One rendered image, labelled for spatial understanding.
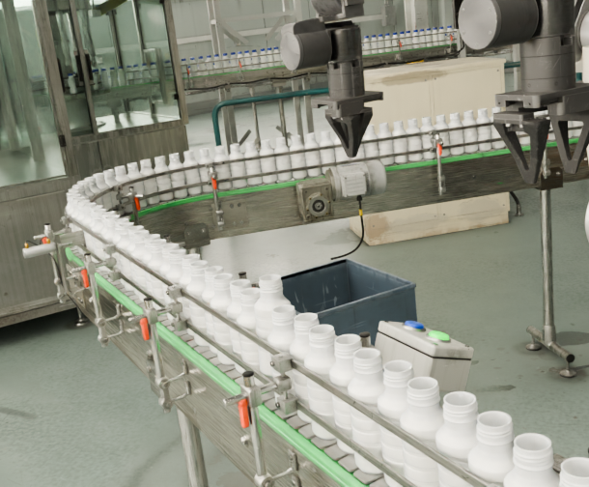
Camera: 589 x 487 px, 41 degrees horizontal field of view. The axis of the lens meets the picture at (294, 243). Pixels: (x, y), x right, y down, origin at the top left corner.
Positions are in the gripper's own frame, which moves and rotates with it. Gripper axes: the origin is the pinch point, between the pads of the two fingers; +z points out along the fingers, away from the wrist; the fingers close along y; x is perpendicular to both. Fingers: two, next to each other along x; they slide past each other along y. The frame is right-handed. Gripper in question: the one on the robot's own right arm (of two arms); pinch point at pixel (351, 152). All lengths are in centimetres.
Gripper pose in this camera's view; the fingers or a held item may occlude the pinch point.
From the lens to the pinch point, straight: 129.7
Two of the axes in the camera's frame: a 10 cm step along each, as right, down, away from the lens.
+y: -8.1, 2.5, -5.4
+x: 5.9, 1.9, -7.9
